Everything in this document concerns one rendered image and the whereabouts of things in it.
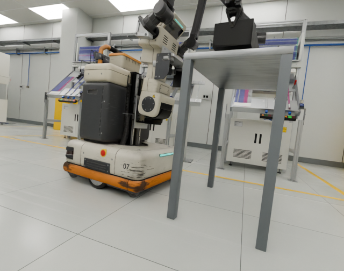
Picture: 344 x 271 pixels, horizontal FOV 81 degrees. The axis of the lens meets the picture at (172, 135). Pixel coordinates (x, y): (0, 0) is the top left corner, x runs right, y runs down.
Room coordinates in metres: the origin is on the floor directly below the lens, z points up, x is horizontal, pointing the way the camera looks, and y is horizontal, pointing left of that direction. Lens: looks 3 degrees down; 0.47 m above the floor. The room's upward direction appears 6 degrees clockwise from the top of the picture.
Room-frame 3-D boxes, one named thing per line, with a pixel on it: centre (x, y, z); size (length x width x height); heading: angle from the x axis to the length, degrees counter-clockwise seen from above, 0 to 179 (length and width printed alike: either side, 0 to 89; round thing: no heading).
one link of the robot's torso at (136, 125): (1.52, 0.14, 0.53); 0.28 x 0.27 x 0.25; 153
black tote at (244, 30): (1.20, -0.35, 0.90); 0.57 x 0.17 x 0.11; 153
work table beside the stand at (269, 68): (1.18, -0.38, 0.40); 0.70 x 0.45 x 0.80; 153
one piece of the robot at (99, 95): (1.58, 0.40, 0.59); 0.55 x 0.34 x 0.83; 153
